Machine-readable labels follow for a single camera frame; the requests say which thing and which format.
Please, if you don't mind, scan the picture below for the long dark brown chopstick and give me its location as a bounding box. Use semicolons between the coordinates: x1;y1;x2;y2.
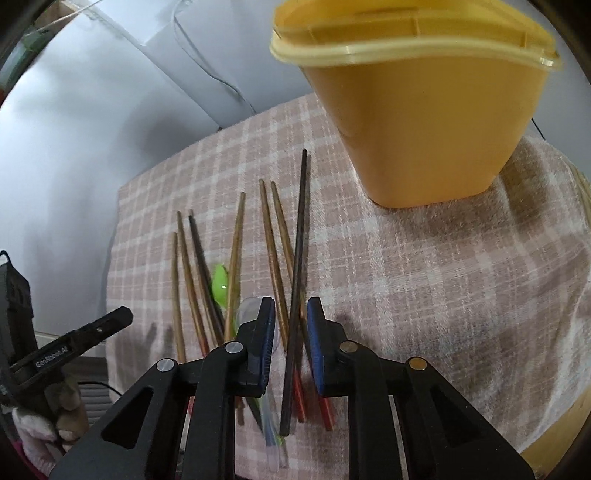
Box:
280;149;308;437

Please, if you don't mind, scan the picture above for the pink white gloved hand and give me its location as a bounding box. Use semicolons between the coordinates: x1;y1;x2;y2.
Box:
11;376;90;479

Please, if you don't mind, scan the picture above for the red-ended wooden chopstick right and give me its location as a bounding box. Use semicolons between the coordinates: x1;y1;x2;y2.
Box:
270;181;335;431

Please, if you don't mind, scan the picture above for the red-ended wooden chopstick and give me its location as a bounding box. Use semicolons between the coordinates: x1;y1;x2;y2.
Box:
259;179;308;423
270;181;335;431

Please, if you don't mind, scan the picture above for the leftmost wooden chopstick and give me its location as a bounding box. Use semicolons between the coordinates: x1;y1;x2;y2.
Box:
171;232;187;363

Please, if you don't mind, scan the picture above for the dark-tipped chopstick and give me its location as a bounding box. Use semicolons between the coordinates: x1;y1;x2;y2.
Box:
188;209;224;347

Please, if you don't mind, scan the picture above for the pink plaid cloth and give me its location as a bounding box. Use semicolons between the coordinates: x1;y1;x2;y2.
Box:
106;95;590;477

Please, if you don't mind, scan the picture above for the middle wooden chopstick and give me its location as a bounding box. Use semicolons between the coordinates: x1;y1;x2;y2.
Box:
223;191;247;426

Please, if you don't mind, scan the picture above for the green plastic spoon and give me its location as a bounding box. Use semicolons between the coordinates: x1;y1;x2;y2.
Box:
211;264;229;310

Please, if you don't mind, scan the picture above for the yellow plastic container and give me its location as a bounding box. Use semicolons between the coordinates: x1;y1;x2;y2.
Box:
270;1;561;208

